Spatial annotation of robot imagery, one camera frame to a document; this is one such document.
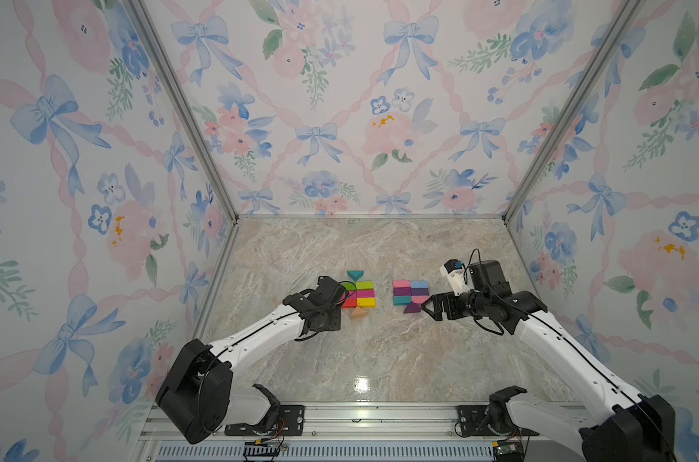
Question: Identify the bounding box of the right frame post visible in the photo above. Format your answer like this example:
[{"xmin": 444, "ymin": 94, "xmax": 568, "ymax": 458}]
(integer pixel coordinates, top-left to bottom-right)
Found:
[{"xmin": 503, "ymin": 0, "xmax": 645, "ymax": 227}]

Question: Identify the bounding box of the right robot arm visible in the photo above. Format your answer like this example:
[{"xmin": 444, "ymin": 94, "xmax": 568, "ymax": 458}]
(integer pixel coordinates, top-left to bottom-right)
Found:
[{"xmin": 422, "ymin": 260, "xmax": 676, "ymax": 461}]

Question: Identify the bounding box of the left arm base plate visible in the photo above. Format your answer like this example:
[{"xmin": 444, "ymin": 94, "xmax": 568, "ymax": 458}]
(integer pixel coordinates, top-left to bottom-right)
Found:
[{"xmin": 223, "ymin": 404, "xmax": 305, "ymax": 439}]

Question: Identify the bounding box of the frame post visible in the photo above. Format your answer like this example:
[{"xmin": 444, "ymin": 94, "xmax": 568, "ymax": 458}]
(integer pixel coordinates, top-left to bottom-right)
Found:
[
  {"xmin": 122, "ymin": 0, "xmax": 239, "ymax": 225},
  {"xmin": 503, "ymin": 0, "xmax": 645, "ymax": 227}
]

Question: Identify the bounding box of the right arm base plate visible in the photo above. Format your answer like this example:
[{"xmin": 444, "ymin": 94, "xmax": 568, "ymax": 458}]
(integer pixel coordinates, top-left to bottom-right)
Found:
[{"xmin": 455, "ymin": 405, "xmax": 538, "ymax": 439}]

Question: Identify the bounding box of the left frame post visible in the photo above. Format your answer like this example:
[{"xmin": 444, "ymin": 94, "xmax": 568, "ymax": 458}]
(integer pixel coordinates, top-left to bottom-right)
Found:
[{"xmin": 122, "ymin": 0, "xmax": 239, "ymax": 225}]

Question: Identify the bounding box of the teal rectangular block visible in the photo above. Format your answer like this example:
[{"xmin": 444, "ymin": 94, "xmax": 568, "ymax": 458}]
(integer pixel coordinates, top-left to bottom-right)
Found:
[{"xmin": 393, "ymin": 296, "xmax": 413, "ymax": 306}]

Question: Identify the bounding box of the green circuit board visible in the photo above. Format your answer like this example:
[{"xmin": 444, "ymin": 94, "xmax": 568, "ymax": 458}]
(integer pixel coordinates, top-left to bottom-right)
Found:
[{"xmin": 492, "ymin": 442, "xmax": 525, "ymax": 462}]

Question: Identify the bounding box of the yellow block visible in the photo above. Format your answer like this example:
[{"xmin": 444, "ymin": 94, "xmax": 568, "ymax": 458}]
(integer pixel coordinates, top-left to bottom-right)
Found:
[{"xmin": 357, "ymin": 298, "xmax": 376, "ymax": 308}]

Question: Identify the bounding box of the teal triangle block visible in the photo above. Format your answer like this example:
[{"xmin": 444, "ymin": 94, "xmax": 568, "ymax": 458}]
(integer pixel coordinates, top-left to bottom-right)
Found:
[{"xmin": 347, "ymin": 271, "xmax": 364, "ymax": 282}]

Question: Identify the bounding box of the tan wooden block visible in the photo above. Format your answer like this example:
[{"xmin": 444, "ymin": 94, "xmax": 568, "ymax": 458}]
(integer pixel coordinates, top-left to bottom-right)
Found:
[{"xmin": 349, "ymin": 307, "xmax": 369, "ymax": 320}]

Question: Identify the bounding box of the light blue block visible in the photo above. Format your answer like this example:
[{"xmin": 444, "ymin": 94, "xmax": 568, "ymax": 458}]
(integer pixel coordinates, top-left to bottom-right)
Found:
[{"xmin": 411, "ymin": 280, "xmax": 429, "ymax": 290}]

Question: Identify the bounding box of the lime green block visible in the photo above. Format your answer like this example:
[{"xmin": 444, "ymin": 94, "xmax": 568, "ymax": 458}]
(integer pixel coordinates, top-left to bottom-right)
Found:
[{"xmin": 355, "ymin": 281, "xmax": 374, "ymax": 291}]

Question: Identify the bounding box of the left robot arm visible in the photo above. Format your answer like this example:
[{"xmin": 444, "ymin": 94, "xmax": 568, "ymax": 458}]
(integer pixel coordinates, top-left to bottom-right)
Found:
[{"xmin": 155, "ymin": 276, "xmax": 351, "ymax": 445}]

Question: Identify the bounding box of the purple triangle block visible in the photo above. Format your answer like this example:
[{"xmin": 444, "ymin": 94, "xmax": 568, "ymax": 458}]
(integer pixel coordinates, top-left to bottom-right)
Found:
[{"xmin": 403, "ymin": 302, "xmax": 422, "ymax": 314}]

